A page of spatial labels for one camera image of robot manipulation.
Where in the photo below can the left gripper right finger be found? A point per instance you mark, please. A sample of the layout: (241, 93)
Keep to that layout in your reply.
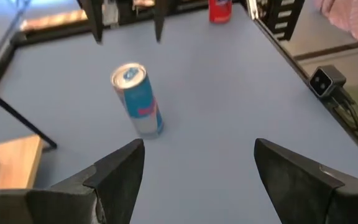
(297, 193)

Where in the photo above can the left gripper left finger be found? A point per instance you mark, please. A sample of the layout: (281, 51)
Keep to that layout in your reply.
(113, 186)

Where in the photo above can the blue silver Red Bull can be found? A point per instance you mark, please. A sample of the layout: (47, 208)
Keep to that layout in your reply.
(137, 99)

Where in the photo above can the red Fanta strawberry can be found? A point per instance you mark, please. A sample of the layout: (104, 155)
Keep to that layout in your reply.
(220, 11)

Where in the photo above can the blue grey table mat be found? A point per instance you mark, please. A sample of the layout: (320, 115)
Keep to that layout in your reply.
(213, 93)

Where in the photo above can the small grey connector box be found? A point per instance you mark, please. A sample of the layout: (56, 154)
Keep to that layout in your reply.
(110, 14)

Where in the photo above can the black slotted rack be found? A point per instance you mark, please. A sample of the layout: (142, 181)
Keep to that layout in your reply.
(273, 18)

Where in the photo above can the person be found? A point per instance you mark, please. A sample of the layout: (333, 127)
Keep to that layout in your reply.
(353, 18)

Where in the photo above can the white metal bar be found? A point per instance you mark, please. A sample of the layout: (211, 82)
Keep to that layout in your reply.
(253, 9)

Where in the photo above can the wooden shelf with black frame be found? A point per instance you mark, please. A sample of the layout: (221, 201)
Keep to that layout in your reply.
(14, 161)

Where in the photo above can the black table-level camera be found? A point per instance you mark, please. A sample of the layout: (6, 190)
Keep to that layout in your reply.
(325, 81)

